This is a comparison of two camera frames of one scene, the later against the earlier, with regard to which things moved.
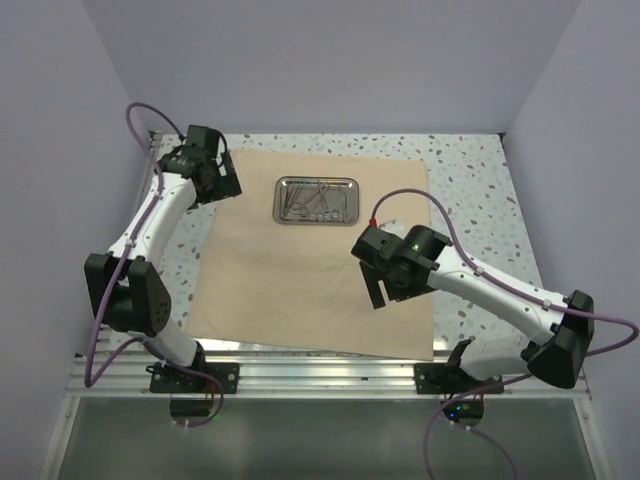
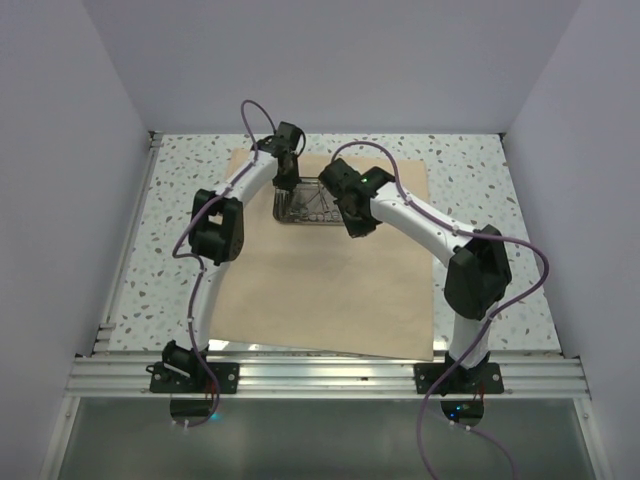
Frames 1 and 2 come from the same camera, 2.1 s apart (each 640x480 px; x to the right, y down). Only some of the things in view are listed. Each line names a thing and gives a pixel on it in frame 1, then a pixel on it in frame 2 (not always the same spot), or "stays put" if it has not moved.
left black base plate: (166, 380) stays put
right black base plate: (450, 379) stays put
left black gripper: (227, 185) -> (292, 182)
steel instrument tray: (320, 201) stays put
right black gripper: (373, 277) -> (358, 230)
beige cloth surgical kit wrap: (295, 285) stays put
